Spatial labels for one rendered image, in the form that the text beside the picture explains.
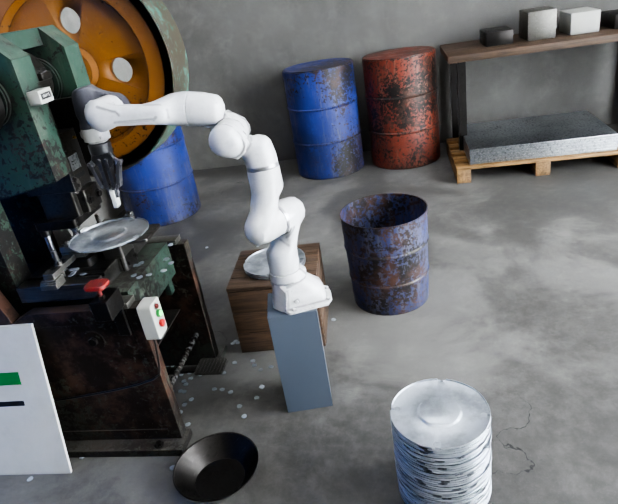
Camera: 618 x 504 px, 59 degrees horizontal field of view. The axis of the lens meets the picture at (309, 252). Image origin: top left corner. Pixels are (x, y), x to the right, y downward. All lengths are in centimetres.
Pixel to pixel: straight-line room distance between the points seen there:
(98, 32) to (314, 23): 298
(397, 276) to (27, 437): 165
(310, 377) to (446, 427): 65
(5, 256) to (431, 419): 152
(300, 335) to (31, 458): 112
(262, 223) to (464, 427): 88
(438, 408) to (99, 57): 176
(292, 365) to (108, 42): 140
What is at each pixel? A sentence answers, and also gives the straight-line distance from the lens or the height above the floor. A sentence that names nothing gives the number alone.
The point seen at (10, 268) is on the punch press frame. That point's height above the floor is 77.
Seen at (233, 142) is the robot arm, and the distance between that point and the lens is 175.
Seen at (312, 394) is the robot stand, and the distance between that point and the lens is 221.
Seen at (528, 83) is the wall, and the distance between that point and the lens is 526.
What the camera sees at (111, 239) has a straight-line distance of 210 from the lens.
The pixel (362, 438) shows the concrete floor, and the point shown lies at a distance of 212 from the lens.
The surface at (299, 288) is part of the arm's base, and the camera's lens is 197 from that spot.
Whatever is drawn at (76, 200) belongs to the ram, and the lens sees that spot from 208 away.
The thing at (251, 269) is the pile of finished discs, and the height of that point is 37.
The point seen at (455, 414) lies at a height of 31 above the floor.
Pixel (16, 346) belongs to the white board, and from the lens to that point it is 222.
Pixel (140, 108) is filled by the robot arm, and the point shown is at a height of 123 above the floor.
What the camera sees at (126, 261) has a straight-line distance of 213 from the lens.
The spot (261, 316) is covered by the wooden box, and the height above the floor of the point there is 19.
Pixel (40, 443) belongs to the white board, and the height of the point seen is 13.
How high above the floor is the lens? 151
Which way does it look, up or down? 26 degrees down
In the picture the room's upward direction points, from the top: 10 degrees counter-clockwise
